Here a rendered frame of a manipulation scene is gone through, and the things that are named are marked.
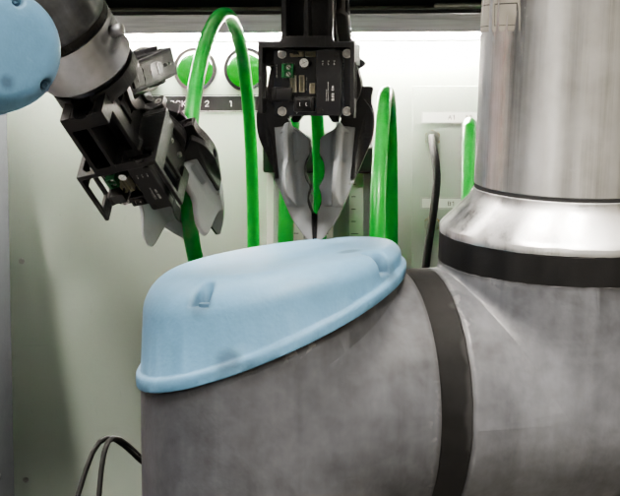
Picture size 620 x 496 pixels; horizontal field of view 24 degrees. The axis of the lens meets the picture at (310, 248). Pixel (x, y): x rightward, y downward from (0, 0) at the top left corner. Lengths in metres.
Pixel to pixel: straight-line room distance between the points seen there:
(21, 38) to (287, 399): 0.38
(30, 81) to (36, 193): 0.87
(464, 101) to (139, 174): 0.62
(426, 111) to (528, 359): 1.07
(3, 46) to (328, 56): 0.26
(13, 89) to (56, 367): 0.92
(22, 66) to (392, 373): 0.38
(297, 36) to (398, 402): 0.49
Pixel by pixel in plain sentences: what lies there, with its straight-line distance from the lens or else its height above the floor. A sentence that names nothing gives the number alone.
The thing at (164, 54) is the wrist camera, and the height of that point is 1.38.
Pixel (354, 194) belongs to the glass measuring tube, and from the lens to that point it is 1.68.
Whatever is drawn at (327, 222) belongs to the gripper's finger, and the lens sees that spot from 1.11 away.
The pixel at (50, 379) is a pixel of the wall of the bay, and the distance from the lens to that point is 1.78.
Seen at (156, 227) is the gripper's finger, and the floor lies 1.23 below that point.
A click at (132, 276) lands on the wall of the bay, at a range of 1.74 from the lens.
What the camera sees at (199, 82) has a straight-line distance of 1.28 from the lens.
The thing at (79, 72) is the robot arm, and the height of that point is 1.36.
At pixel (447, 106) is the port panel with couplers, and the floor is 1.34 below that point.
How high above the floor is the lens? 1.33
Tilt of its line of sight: 5 degrees down
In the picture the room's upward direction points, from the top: straight up
